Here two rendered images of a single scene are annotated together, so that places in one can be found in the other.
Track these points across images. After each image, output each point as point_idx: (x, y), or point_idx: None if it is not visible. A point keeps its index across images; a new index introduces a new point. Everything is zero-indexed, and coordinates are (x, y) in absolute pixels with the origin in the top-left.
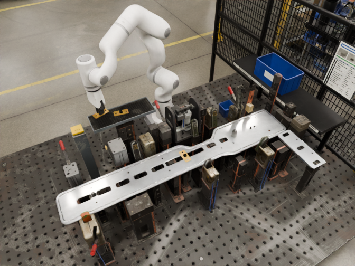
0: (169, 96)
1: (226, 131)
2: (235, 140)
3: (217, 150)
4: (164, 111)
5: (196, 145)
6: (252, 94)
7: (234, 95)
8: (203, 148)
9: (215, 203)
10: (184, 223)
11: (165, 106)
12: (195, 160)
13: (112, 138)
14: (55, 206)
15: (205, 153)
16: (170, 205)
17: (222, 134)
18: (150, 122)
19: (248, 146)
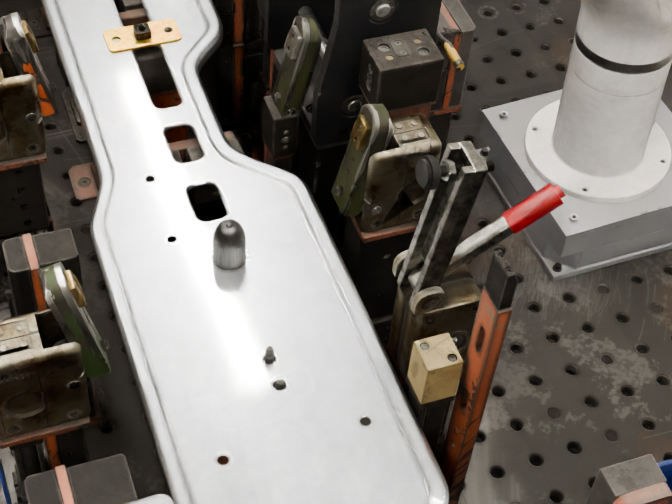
0: (600, 38)
1: (273, 230)
2: (184, 251)
3: (135, 157)
4: (563, 91)
5: (193, 82)
6: (486, 331)
7: (493, 233)
8: (169, 109)
9: (9, 308)
10: None
11: (572, 65)
12: (100, 64)
13: (494, 6)
14: None
15: (134, 108)
16: (67, 151)
17: (247, 206)
18: (547, 94)
19: (119, 300)
